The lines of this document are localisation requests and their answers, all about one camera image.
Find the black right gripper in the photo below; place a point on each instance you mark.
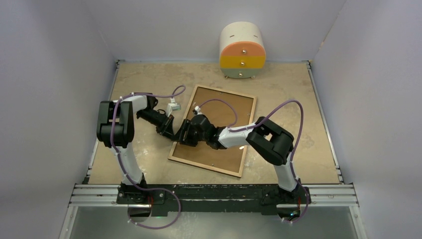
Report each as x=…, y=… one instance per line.
x=186, y=127

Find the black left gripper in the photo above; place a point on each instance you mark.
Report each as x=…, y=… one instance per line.
x=166, y=127

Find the wooden picture frame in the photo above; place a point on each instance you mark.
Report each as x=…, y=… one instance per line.
x=211, y=168

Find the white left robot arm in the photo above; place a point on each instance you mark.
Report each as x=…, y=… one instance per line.
x=115, y=129

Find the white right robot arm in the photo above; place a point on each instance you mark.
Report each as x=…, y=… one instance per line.
x=272, y=142

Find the small round drawer cabinet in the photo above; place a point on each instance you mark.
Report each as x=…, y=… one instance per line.
x=241, y=50

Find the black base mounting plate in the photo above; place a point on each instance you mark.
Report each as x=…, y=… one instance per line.
x=265, y=199

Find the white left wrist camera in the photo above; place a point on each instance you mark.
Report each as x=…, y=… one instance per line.
x=172, y=106

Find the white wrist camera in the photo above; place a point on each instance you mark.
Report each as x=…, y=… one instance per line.
x=172, y=106
x=197, y=110

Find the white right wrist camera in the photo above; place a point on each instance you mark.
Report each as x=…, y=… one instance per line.
x=197, y=110

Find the aluminium rail frame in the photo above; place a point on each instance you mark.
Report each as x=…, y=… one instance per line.
x=333, y=214

